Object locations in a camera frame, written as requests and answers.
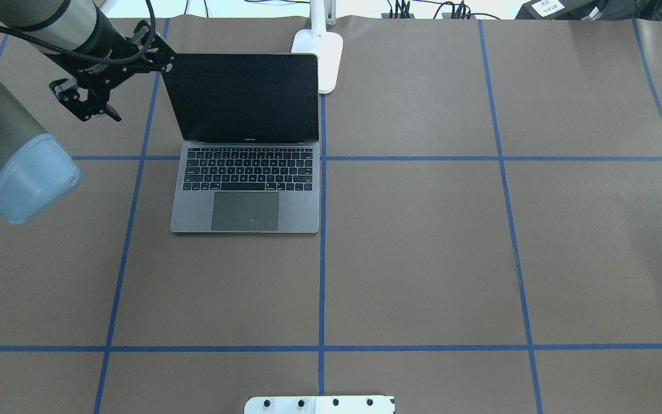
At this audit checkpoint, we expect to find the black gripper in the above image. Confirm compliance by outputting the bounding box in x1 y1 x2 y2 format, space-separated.
48 20 176 122

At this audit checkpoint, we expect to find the grey laptop computer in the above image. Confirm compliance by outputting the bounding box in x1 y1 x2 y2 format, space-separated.
164 53 321 233

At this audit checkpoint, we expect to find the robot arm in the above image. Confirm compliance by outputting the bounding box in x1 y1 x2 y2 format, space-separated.
0 1 176 225

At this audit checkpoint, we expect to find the white desk lamp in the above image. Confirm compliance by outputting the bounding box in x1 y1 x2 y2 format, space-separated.
291 1 344 94

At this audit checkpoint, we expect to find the black power strip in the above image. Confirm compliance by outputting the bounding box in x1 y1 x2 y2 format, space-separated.
378 1 473 20

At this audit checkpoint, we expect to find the black labelled box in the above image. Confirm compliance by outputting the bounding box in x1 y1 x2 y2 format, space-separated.
515 1 599 20

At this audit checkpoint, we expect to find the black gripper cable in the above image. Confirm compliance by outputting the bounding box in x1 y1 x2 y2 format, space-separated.
0 0 156 65

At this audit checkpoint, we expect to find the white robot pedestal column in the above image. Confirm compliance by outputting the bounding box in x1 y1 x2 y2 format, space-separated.
243 395 397 413

